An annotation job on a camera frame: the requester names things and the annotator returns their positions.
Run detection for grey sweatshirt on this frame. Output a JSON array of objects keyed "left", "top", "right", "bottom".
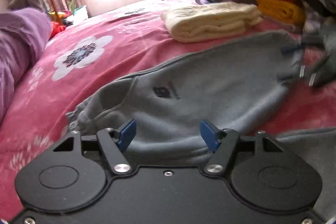
[{"left": 65, "top": 30, "right": 336, "bottom": 217}]

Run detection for grey clothes on chair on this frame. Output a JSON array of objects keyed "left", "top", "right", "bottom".
[{"left": 8, "top": 0, "right": 46, "bottom": 12}]

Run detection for yellow folded garment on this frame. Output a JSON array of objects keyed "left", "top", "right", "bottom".
[{"left": 256, "top": 0, "right": 306, "bottom": 27}]

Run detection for folded cream blanket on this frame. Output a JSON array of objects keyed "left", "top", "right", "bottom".
[{"left": 161, "top": 2, "right": 263, "bottom": 43}]

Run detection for pink floral bed blanket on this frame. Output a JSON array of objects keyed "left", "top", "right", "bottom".
[{"left": 1, "top": 0, "right": 335, "bottom": 220}]

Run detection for red cloth by duvet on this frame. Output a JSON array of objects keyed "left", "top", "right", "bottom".
[{"left": 50, "top": 21, "right": 66, "bottom": 39}]

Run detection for purple duvet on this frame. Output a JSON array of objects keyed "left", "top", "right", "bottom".
[{"left": 1, "top": 8, "right": 52, "bottom": 119}]

